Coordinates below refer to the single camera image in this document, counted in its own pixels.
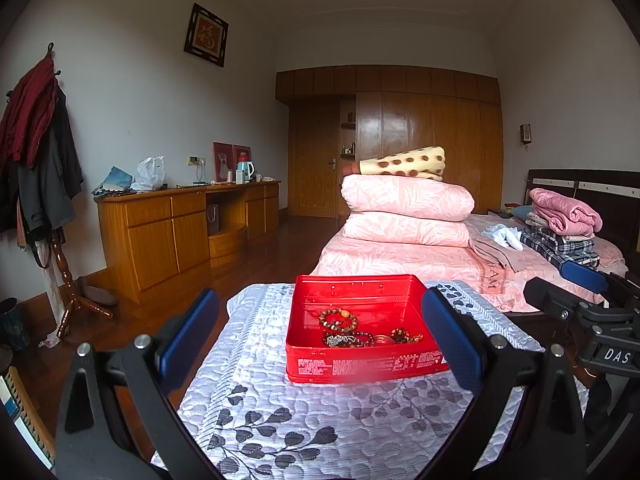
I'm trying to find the brown wooden bead bracelet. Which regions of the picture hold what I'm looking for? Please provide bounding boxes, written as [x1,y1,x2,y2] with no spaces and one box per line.
[318,308,360,334]

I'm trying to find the plaid folded clothes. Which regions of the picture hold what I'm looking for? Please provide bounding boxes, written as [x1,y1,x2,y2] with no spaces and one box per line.
[520,226,600,270]

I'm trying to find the pink bedspread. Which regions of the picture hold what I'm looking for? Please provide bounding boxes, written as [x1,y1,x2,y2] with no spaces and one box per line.
[312,214,602,313]

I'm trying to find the pink folded clothes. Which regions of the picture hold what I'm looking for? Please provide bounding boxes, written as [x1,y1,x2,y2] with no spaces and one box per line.
[529,188,603,236]

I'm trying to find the dark wooden headboard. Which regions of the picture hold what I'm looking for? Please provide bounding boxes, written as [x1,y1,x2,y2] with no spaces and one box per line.
[524,169,639,257]

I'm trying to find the white cloth on bed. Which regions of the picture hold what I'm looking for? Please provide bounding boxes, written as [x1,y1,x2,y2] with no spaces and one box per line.
[482,223,523,252]

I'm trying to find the grey slipper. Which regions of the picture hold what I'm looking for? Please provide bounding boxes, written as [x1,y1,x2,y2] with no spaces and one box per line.
[80,284,117,307]

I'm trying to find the wooden coat stand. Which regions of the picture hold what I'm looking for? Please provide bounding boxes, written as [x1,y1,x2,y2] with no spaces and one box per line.
[44,41,115,340]

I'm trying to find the grey leaf-pattern quilted mat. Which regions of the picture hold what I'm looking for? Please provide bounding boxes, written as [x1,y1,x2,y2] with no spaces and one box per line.
[150,279,591,480]

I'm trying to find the wooden sideboard cabinet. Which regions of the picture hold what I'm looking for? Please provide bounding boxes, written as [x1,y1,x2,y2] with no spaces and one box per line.
[96,181,280,304]

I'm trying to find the spotted yellow folded blanket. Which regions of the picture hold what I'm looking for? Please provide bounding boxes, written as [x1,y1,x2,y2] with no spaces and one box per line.
[357,146,446,181]

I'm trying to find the red tin box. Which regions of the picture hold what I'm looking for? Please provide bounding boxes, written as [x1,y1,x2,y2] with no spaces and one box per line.
[285,274,449,384]

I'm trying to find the lower pink folded quilt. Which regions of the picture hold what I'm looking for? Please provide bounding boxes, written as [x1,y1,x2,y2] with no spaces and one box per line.
[342,211,471,248]

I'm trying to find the grey gift bag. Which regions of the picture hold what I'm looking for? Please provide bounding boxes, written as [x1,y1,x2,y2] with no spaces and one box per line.
[206,204,220,236]

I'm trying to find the blue cloth on sideboard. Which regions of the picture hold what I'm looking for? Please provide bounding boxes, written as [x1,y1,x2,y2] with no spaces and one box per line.
[92,166,134,198]

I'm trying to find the dark grey hanging coat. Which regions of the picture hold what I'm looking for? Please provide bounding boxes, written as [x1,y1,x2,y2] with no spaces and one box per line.
[1,90,84,237]

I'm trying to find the white plastic bag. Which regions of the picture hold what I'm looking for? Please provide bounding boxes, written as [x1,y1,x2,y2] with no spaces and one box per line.
[131,156,166,193]

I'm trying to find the white electric kettle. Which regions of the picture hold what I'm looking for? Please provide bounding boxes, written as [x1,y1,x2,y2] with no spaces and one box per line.
[236,152,255,182]

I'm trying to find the red hanging jacket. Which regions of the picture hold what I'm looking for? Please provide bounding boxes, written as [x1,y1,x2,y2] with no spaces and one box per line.
[1,53,58,167]

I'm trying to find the wall phone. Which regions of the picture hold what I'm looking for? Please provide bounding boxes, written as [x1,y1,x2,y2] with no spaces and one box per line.
[518,124,533,145]

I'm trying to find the wall power socket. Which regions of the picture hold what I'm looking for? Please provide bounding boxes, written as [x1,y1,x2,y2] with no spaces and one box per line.
[188,156,205,167]

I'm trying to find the red picture frame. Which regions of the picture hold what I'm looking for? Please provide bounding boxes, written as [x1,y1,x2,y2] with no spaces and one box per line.
[213,142,252,182]

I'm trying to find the wooden wardrobe wall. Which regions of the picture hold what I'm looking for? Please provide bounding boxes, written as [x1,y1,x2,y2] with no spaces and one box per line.
[276,65,503,218]

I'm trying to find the framed red wall calligraphy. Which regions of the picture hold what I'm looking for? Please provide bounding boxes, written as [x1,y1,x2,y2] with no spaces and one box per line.
[183,3,229,67]

